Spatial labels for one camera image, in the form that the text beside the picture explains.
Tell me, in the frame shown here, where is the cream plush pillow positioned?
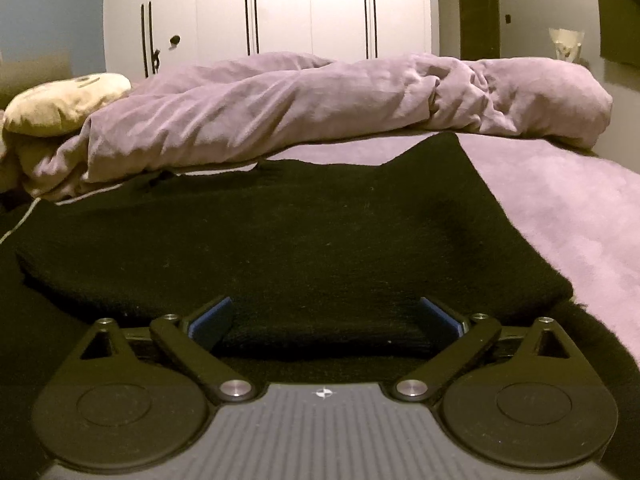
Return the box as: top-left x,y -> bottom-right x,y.
0,72 -> 132,191

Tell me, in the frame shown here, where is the dark door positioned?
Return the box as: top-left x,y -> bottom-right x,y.
459,0 -> 501,62

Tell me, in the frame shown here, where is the row of black wardrobe handles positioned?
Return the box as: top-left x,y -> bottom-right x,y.
140,0 -> 378,79

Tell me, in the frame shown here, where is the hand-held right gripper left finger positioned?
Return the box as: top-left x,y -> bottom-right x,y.
80,296 -> 258,406

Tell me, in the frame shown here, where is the white table lamp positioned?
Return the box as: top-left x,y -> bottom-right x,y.
548,27 -> 585,64

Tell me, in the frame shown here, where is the white cord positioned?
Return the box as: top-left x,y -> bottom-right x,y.
0,198 -> 42,245

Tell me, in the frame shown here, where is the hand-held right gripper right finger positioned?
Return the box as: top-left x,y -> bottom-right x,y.
392,296 -> 571,405

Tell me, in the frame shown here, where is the white wardrobe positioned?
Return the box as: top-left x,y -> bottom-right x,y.
102,0 -> 434,82

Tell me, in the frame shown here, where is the purple duvet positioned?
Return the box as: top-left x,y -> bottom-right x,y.
20,51 -> 614,202

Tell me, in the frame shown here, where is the black knit sweater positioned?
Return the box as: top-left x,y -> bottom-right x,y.
0,132 -> 640,413

